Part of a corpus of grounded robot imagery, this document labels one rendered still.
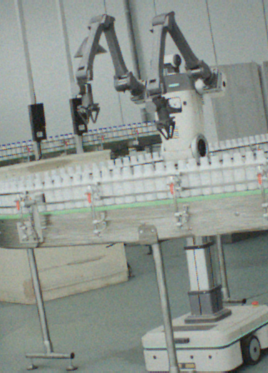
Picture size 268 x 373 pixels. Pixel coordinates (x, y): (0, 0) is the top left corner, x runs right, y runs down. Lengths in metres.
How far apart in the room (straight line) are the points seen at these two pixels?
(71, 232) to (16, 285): 3.77
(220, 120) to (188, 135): 5.36
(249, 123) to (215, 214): 6.43
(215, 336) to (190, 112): 1.17
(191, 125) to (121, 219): 0.75
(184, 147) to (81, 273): 3.73
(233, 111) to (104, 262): 2.61
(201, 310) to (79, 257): 3.54
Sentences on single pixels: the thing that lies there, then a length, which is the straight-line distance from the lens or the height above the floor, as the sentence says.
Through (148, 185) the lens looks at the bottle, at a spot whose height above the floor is 1.07.
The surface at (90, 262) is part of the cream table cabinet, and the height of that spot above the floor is 0.24.
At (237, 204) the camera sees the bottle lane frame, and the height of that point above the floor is 0.95.
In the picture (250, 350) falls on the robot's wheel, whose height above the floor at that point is 0.09.
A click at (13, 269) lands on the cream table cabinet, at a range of 8.69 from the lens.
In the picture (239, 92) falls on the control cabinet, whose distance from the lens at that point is 10.88.
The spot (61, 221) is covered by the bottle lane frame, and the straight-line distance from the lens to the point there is 5.01.
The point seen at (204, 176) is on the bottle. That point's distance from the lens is 4.57.
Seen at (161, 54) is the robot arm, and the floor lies 1.67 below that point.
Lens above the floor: 1.35
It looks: 3 degrees down
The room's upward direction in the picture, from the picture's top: 9 degrees counter-clockwise
